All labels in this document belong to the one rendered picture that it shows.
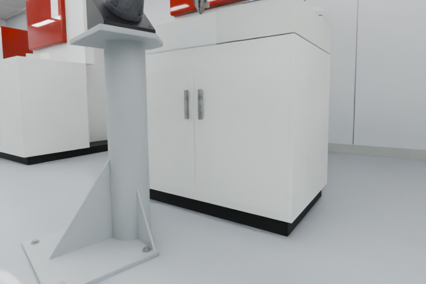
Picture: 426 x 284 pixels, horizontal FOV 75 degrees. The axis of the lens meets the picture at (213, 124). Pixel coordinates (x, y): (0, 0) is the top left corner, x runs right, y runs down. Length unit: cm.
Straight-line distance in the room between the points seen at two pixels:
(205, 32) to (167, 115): 46
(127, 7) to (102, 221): 83
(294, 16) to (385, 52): 212
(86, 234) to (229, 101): 78
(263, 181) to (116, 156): 60
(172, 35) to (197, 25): 16
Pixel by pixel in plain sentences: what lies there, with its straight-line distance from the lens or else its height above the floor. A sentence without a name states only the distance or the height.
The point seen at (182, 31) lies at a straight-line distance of 141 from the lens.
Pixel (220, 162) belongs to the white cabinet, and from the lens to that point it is 127.
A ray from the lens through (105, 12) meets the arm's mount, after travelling 116.
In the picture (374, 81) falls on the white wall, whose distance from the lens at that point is 317.
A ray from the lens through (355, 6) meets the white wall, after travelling 331.
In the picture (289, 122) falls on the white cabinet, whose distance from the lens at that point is 111.
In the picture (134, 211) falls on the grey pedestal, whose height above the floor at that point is 13.
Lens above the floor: 57
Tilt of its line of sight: 5 degrees down
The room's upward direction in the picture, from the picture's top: 1 degrees counter-clockwise
